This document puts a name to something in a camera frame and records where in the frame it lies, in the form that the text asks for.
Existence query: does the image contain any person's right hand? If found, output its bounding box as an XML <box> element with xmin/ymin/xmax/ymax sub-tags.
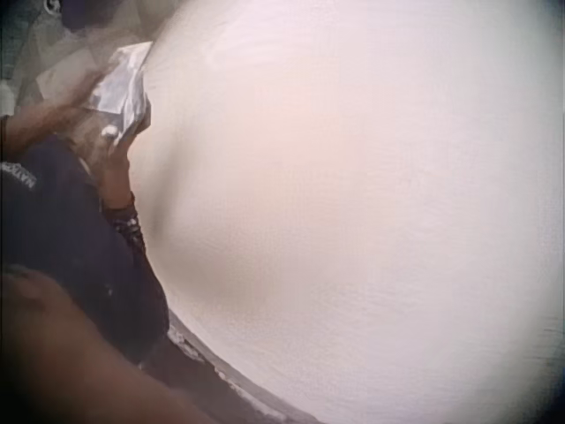
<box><xmin>90</xmin><ymin>125</ymin><xmax>136</xmax><ymax>211</ymax></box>

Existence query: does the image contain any person's left hand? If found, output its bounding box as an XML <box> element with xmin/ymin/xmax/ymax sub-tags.
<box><xmin>41</xmin><ymin>70</ymin><xmax>107</xmax><ymax>120</ymax></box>

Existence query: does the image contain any shiny metal plastering trowel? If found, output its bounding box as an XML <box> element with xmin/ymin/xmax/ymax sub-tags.
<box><xmin>83</xmin><ymin>40</ymin><xmax>154</xmax><ymax>149</ymax></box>

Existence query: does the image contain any dark beaded wrist bracelet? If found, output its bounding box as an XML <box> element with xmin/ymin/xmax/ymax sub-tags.
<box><xmin>104</xmin><ymin>192</ymin><xmax>147</xmax><ymax>256</ymax></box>

